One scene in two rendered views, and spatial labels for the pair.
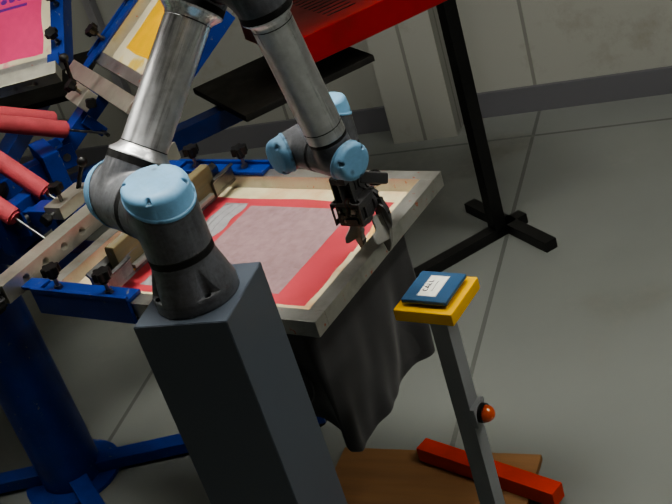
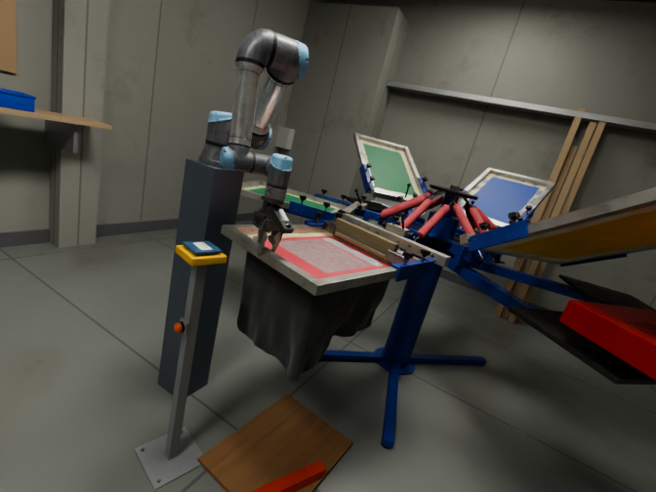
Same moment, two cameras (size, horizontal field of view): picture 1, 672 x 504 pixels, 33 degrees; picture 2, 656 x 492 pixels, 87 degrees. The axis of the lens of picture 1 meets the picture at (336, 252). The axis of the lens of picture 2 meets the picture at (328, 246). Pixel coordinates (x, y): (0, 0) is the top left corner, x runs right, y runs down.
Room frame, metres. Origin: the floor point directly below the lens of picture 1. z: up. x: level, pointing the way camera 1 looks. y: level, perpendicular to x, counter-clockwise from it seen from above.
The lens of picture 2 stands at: (2.31, -1.29, 1.42)
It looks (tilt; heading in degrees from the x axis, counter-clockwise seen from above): 16 degrees down; 91
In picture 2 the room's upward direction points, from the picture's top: 14 degrees clockwise
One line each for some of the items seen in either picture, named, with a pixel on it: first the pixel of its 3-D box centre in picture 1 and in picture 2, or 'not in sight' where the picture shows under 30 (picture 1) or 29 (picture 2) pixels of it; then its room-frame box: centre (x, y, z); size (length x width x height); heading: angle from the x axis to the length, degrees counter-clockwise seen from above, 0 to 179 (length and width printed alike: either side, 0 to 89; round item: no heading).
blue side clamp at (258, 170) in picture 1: (223, 175); (412, 268); (2.67, 0.22, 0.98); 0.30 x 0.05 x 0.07; 51
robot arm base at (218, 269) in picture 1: (188, 270); (218, 153); (1.70, 0.25, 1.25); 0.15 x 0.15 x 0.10
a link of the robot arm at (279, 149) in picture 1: (301, 148); (266, 166); (1.99, 0.00, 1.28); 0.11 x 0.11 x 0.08; 31
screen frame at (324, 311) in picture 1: (238, 239); (333, 249); (2.31, 0.20, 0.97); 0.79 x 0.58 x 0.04; 51
